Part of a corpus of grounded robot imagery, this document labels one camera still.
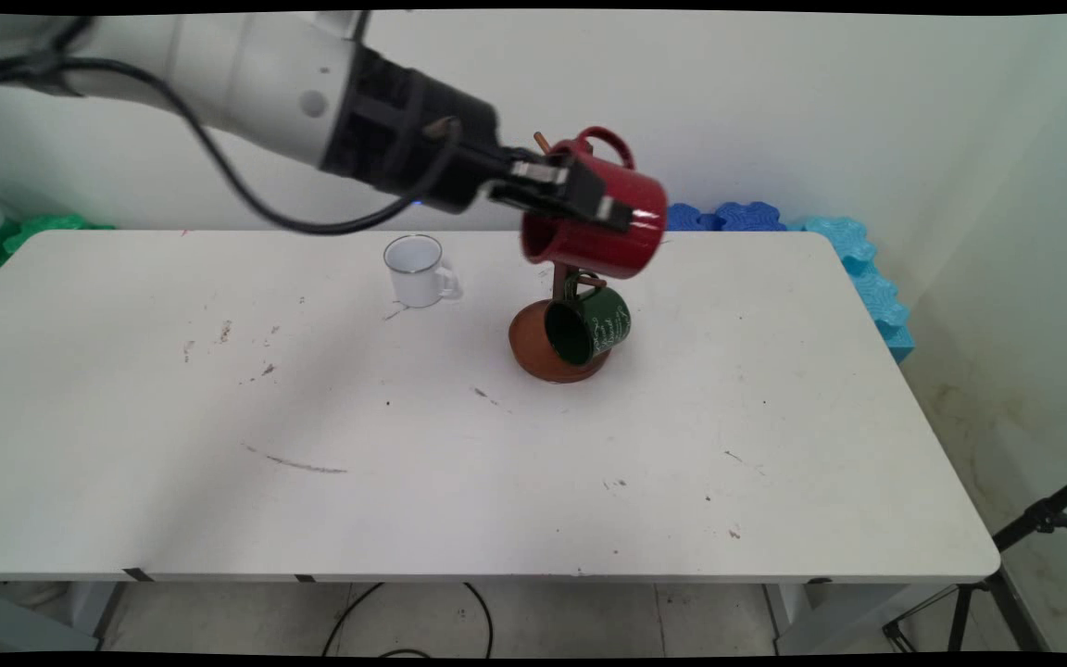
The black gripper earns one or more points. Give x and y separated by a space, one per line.
464 153

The red enamel mug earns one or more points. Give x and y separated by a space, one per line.
626 241

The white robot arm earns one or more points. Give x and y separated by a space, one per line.
256 74

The dark blue foam mat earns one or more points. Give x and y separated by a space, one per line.
686 220
748 217

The green enamel mug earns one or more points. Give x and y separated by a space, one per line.
603 326

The white enamel mug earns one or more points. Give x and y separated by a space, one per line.
420 285

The brown wooden mug tree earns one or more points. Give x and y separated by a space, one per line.
533 357

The light blue foam mat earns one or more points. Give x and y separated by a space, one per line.
872 278

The white table leg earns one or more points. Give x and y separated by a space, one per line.
80 611
821 616

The green foam mat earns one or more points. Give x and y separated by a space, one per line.
43 225

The black camera tripod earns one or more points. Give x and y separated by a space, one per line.
1034 521

